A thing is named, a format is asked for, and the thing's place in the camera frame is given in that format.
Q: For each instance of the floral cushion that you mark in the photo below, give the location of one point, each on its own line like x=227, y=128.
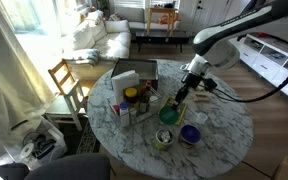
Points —
x=116, y=16

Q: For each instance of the grey throw blanket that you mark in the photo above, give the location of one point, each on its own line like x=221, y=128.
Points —
x=82, y=56

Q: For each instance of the small white shaker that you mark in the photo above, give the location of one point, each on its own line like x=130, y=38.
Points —
x=133, y=116

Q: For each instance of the light grey couch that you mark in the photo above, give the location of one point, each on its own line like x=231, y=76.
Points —
x=130, y=15

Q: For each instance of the wooden cutting board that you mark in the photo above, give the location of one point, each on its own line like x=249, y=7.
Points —
x=182, y=108

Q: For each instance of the white cushion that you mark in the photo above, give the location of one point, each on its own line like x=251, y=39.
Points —
x=117, y=26

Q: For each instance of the white tape roll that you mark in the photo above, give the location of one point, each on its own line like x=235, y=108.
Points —
x=26, y=150

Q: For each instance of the wooden chair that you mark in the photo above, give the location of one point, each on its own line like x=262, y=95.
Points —
x=65, y=100

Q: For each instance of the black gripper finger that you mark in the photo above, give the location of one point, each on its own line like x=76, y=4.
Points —
x=179, y=98
x=185, y=93

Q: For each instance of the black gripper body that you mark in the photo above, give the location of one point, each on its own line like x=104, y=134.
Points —
x=193, y=81

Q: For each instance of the cream curtain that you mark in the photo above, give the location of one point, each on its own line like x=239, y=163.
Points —
x=4, y=83

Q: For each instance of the white door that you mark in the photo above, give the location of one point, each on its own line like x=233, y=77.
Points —
x=210, y=16

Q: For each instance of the yellow-green can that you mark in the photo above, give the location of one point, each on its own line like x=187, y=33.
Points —
x=164, y=140

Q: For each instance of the grey office chair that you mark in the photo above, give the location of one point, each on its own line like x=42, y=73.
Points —
x=70, y=168

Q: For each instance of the jar with yellow lid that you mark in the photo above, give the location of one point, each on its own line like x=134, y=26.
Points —
x=131, y=95

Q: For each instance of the green round can lid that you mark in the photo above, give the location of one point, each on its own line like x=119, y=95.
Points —
x=168, y=115

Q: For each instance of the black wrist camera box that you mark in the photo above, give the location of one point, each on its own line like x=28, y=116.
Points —
x=210, y=84

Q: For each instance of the small white jar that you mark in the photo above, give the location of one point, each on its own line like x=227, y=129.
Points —
x=154, y=104

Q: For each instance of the dark sauce bottle red cap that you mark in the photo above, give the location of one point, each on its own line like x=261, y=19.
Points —
x=144, y=100

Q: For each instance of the dark blue cardboard box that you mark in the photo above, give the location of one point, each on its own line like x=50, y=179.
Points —
x=135, y=68

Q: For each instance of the black coffee table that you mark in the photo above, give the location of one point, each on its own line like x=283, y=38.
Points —
x=160, y=36

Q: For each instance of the tan brown can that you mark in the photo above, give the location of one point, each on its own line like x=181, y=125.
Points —
x=184, y=144

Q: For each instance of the white sofa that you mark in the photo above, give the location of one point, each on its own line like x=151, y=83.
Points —
x=110, y=41

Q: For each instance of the dark hanging jacket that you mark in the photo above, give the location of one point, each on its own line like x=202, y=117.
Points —
x=252, y=4

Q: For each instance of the white TV cabinet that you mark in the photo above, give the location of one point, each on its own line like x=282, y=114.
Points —
x=270, y=60

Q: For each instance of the clear plastic storage bin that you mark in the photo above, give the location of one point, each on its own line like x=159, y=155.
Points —
x=50, y=146

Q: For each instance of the small wooden block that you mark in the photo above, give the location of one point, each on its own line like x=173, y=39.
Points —
x=201, y=99
x=200, y=95

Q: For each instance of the wooden side table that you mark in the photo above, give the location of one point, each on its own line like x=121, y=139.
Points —
x=160, y=10

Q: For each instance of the small red cap jar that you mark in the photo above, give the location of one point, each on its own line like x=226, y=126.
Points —
x=116, y=109

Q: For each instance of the potted plant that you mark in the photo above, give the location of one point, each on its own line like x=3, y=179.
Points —
x=103, y=4

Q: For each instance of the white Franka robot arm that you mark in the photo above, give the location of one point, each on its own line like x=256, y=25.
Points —
x=224, y=56

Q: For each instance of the white bottle blue cap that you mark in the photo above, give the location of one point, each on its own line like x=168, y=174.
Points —
x=124, y=115

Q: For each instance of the patterned rug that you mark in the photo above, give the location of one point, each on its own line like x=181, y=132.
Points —
x=88, y=138

